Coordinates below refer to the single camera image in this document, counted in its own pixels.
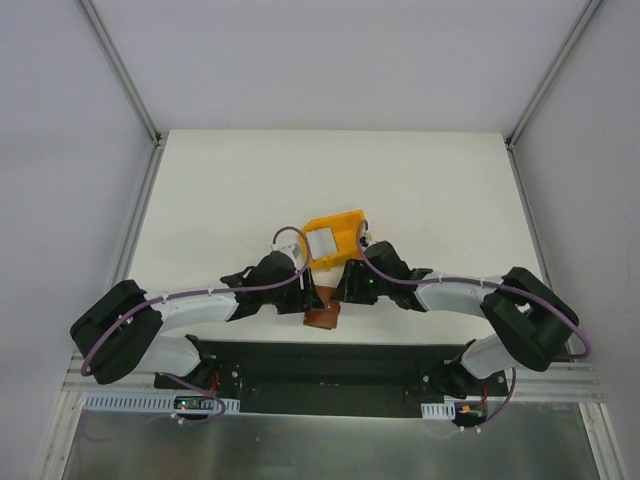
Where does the brown leather card holder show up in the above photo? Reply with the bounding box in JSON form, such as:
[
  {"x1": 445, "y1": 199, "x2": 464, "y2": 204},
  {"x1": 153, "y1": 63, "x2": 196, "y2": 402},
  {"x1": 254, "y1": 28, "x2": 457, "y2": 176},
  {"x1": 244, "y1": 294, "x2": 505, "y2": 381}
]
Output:
[{"x1": 303, "y1": 286, "x2": 341, "y2": 330}]

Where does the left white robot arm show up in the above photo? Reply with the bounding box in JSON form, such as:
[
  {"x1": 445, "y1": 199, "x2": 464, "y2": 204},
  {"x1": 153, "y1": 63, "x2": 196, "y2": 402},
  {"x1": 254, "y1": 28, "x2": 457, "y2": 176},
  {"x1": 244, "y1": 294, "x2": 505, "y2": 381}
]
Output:
[{"x1": 70, "y1": 251, "x2": 325, "y2": 389}]

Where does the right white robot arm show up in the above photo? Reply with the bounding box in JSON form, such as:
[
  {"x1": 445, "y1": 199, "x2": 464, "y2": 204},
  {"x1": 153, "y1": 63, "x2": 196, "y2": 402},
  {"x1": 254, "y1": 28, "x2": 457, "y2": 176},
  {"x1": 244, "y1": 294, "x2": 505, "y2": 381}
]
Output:
[{"x1": 332, "y1": 241, "x2": 579, "y2": 399}]

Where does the stack of credit cards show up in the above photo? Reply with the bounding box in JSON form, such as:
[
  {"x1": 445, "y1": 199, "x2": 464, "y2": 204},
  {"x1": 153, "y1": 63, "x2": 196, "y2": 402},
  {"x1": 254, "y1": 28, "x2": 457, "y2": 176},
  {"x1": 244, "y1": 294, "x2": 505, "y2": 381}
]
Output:
[{"x1": 306, "y1": 228, "x2": 338, "y2": 260}]

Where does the yellow plastic bin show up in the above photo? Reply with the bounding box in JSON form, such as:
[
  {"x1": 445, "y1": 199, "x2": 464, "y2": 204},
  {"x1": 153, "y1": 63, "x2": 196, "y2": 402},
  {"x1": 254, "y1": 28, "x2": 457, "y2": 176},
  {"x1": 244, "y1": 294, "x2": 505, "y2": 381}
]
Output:
[{"x1": 302, "y1": 210, "x2": 365, "y2": 271}]

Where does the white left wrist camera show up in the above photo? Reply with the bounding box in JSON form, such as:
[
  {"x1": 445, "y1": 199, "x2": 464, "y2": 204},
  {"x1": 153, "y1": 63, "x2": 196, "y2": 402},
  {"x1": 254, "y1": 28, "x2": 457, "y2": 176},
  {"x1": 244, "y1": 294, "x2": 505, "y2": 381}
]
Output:
[{"x1": 271, "y1": 243, "x2": 306, "y2": 264}]

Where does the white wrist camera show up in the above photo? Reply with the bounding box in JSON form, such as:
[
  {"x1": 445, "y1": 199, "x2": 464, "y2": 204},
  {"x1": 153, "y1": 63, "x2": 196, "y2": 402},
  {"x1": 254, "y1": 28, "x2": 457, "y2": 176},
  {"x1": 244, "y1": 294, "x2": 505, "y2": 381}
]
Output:
[
  {"x1": 356, "y1": 219, "x2": 374, "y2": 249},
  {"x1": 271, "y1": 243, "x2": 306, "y2": 264}
]

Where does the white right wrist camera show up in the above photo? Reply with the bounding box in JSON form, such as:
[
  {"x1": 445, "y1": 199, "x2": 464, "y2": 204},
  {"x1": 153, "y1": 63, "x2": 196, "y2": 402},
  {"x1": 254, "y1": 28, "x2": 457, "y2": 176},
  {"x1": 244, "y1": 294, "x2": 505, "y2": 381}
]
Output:
[{"x1": 356, "y1": 219, "x2": 374, "y2": 249}]

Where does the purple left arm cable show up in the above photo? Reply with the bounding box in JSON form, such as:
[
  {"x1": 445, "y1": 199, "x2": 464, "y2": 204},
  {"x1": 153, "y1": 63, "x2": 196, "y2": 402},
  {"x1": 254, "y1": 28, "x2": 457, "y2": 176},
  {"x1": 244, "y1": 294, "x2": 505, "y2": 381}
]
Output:
[{"x1": 79, "y1": 227, "x2": 309, "y2": 377}]

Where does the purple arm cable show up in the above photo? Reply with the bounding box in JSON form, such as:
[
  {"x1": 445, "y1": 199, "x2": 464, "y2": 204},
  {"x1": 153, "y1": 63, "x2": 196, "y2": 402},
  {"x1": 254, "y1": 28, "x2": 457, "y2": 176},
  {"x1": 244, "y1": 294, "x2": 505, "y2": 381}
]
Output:
[
  {"x1": 355, "y1": 222, "x2": 592, "y2": 361},
  {"x1": 79, "y1": 227, "x2": 309, "y2": 377}
]

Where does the right white cable duct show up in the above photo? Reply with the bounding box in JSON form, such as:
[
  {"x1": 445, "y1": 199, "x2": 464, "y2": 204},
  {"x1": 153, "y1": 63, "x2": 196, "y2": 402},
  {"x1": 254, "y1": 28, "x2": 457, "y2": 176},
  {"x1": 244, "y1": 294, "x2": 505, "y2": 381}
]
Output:
[{"x1": 420, "y1": 401, "x2": 456, "y2": 421}]

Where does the white cable duct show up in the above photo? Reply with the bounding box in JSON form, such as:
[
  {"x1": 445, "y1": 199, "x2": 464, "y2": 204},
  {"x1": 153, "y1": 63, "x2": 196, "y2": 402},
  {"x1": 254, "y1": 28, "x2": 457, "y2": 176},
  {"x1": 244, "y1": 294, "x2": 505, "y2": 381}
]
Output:
[
  {"x1": 84, "y1": 393, "x2": 240, "y2": 415},
  {"x1": 420, "y1": 401, "x2": 456, "y2": 421}
]

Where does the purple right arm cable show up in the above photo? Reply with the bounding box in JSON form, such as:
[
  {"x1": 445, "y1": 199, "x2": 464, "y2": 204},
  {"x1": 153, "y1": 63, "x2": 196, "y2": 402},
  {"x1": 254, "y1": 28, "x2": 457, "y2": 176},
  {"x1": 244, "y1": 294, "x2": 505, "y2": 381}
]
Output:
[{"x1": 355, "y1": 222, "x2": 592, "y2": 361}]

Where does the left white cable duct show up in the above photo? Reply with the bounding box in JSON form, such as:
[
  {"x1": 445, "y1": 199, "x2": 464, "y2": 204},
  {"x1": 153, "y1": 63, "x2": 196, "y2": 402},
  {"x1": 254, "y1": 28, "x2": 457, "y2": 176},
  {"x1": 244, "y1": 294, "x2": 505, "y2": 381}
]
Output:
[{"x1": 84, "y1": 393, "x2": 240, "y2": 415}]

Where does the aluminium front rail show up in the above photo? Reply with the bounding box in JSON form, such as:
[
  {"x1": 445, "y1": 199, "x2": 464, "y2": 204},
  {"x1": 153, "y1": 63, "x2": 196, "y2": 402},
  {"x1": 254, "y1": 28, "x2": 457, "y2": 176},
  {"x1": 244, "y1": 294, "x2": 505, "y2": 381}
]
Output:
[{"x1": 62, "y1": 353, "x2": 605, "y2": 403}]

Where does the left aluminium frame post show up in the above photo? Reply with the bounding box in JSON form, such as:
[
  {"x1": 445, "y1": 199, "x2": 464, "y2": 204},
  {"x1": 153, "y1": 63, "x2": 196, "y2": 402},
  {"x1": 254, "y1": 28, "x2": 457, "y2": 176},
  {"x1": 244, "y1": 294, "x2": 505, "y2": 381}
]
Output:
[{"x1": 75, "y1": 0, "x2": 163, "y2": 147}]

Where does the aluminium frame post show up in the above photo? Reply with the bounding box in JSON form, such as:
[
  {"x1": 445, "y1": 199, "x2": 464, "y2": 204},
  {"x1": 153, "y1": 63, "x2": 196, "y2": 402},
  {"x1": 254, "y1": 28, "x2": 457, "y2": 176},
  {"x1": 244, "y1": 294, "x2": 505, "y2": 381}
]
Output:
[
  {"x1": 505, "y1": 0, "x2": 606, "y2": 151},
  {"x1": 75, "y1": 0, "x2": 163, "y2": 147}
]

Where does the right aluminium frame post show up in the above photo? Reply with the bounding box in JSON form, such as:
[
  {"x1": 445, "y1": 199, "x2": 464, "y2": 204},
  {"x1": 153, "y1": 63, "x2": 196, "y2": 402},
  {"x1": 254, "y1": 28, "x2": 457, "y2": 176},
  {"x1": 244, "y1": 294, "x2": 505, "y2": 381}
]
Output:
[{"x1": 505, "y1": 0, "x2": 606, "y2": 151}]

